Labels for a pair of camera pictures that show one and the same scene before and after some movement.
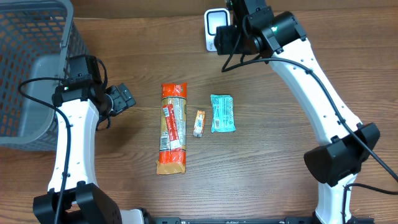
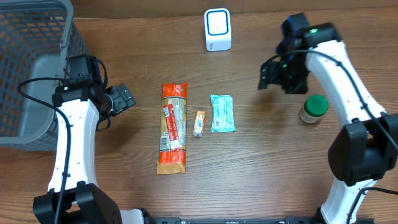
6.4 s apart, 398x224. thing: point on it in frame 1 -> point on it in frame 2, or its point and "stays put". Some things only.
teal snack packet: (222, 113) stays put
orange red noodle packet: (173, 133) stays put
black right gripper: (222, 40) -> (267, 76)
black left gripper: (125, 97) stays put
